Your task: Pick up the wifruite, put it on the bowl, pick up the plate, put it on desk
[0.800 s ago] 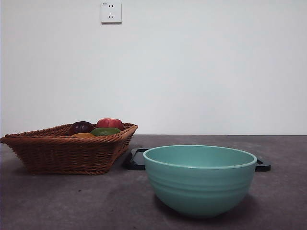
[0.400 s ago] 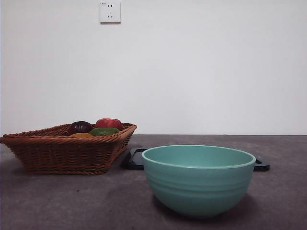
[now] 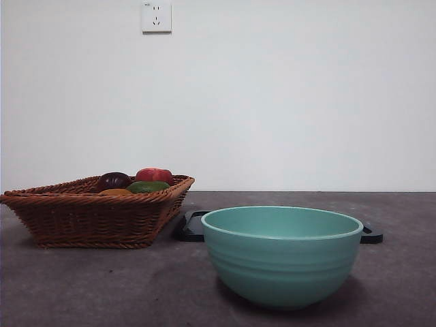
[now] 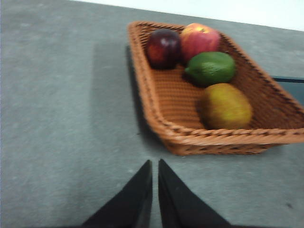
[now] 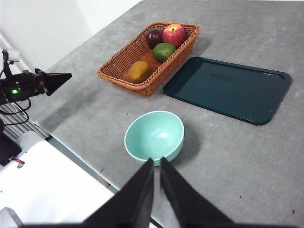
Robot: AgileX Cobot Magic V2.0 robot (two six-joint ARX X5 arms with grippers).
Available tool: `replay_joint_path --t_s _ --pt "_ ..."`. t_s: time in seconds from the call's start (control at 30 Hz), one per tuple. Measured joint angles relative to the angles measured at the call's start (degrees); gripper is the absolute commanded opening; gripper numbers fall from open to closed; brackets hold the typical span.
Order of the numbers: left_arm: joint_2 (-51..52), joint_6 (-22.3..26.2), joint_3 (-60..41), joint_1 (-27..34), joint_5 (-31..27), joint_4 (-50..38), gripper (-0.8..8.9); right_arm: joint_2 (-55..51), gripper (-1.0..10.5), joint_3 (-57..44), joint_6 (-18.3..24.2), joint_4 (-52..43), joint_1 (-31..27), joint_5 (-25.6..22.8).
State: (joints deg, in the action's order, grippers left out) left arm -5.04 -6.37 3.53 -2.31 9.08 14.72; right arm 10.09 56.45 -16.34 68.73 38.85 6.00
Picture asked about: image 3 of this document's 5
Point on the orange-brown oval fruit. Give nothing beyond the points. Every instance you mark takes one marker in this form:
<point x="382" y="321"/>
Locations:
<point x="116" y="192"/>

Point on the dark rectangular tray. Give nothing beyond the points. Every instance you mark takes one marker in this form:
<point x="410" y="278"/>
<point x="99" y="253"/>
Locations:
<point x="190" y="228"/>

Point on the red round fruit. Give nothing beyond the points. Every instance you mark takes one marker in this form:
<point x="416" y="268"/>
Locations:
<point x="153" y="175"/>

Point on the brown wicker basket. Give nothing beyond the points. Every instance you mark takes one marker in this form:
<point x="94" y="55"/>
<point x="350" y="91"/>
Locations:
<point x="92" y="221"/>

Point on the dark purple round fruit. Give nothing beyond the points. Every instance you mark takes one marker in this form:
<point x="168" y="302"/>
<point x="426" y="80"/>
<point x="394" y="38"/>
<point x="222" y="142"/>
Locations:
<point x="112" y="180"/>

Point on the teal ribbed bowl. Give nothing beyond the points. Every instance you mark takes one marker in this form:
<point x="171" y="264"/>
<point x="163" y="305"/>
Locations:
<point x="282" y="269"/>

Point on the green oval fruit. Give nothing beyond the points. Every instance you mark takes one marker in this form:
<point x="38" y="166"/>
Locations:
<point x="148" y="186"/>

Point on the white wall socket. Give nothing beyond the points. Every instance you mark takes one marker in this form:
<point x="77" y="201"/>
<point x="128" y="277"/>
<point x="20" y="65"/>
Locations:
<point x="156" y="17"/>

